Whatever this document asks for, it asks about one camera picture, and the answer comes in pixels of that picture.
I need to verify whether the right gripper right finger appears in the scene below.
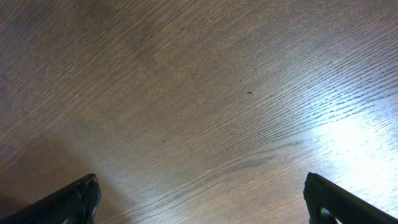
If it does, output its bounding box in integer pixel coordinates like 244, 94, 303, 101
303, 172, 397, 224

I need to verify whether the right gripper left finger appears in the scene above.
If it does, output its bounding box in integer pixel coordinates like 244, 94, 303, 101
1, 174, 101, 224

